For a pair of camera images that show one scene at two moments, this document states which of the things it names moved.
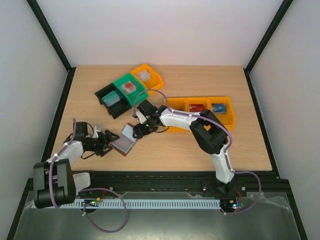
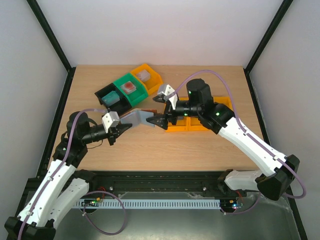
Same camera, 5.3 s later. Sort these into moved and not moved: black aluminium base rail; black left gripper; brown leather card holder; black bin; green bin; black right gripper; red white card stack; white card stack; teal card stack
Moved: brown leather card holder; black left gripper; black right gripper
Not moved: green bin; black aluminium base rail; teal card stack; red white card stack; black bin; white card stack
